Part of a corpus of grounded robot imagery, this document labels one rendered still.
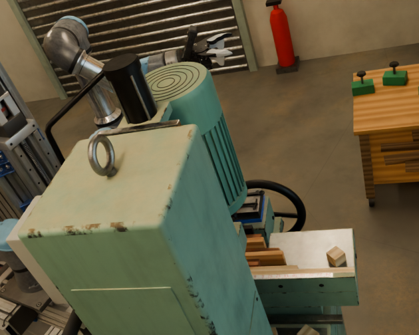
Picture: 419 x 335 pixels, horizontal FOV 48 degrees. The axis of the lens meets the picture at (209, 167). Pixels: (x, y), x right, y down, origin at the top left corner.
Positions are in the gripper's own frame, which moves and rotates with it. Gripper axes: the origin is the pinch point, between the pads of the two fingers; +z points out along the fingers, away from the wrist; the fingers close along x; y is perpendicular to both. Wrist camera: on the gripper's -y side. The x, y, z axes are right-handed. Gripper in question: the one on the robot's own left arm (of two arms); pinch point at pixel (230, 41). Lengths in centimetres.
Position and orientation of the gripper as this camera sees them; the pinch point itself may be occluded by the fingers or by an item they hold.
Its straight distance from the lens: 173.2
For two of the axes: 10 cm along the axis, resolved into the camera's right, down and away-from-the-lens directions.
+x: -0.2, 7.1, -7.0
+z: 9.6, -1.8, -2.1
